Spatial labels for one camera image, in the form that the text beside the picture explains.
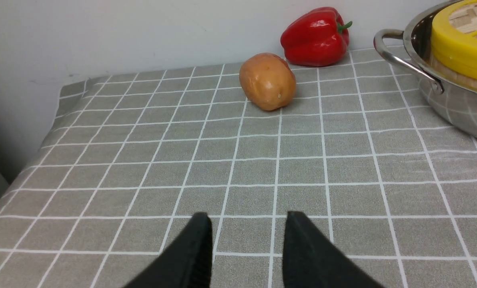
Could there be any yellow bamboo steamer basket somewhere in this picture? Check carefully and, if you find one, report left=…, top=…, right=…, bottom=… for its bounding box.
left=429, top=53, right=477, bottom=92

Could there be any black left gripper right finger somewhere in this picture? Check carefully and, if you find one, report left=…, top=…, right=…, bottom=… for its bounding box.
left=283, top=211, right=383, bottom=288

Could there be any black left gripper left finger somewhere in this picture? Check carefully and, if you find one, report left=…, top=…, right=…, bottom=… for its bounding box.
left=125, top=212, right=213, bottom=288

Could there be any red bell pepper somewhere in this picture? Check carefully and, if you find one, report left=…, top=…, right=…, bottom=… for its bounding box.
left=280, top=7, right=353, bottom=67

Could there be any brown potato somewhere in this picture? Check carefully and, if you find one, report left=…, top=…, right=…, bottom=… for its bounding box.
left=239, top=53, right=297, bottom=111

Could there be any stainless steel pot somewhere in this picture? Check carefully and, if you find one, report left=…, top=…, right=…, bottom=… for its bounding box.
left=373, top=0, right=477, bottom=138

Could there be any yellow bamboo steamer lid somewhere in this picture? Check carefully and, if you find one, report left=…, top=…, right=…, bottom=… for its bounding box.
left=431, top=0, right=477, bottom=80

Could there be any grey checked tablecloth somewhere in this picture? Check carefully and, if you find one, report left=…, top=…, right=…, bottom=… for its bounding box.
left=0, top=50, right=477, bottom=288

